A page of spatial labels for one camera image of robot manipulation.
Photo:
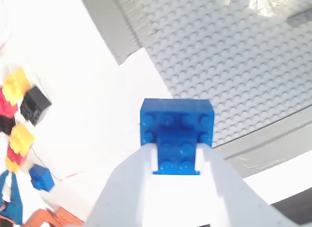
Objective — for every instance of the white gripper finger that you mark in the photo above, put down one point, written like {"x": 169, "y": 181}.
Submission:
{"x": 122, "y": 192}
{"x": 239, "y": 205}

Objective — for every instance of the blue lego cube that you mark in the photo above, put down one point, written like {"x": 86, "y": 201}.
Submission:
{"x": 40, "y": 177}
{"x": 175, "y": 119}

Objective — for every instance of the large light grey studded grid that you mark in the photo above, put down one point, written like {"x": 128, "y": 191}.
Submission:
{"x": 231, "y": 66}

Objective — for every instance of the grey smooth border strip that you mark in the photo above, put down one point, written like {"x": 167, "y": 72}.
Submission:
{"x": 273, "y": 149}
{"x": 107, "y": 22}

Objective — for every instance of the orange plastic part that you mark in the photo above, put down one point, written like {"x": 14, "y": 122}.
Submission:
{"x": 61, "y": 217}

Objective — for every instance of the blue plastic part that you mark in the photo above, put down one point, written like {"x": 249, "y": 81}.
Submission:
{"x": 15, "y": 207}

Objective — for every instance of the yellow lego brick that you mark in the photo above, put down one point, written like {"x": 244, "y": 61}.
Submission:
{"x": 21, "y": 138}
{"x": 12, "y": 166}
{"x": 14, "y": 86}

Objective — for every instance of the red lego brick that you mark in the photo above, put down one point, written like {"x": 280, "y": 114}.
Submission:
{"x": 7, "y": 106}
{"x": 14, "y": 155}

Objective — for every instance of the black lego brick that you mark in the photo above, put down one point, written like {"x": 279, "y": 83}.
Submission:
{"x": 34, "y": 106}
{"x": 6, "y": 125}

